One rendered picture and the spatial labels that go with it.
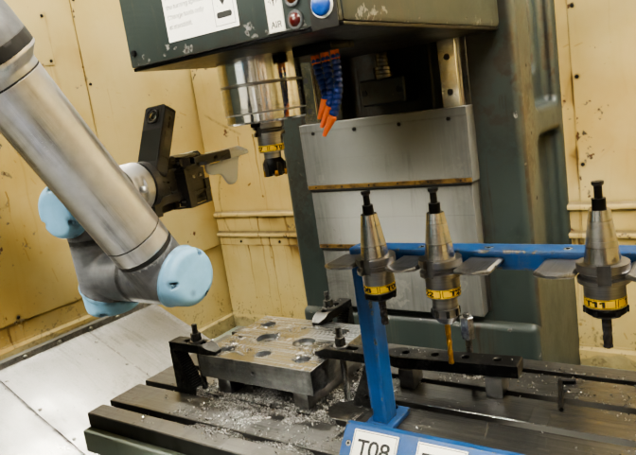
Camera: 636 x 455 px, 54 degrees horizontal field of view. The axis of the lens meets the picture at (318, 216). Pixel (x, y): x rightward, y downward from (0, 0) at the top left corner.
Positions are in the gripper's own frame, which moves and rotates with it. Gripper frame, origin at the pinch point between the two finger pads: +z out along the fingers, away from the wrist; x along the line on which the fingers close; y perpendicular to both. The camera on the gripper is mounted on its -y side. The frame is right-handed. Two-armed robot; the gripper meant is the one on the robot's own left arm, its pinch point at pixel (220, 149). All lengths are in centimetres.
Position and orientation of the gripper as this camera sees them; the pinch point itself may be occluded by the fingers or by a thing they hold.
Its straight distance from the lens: 111.7
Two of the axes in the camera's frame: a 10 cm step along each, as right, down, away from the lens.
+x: 8.6, -0.3, -5.1
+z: 4.9, -2.6, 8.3
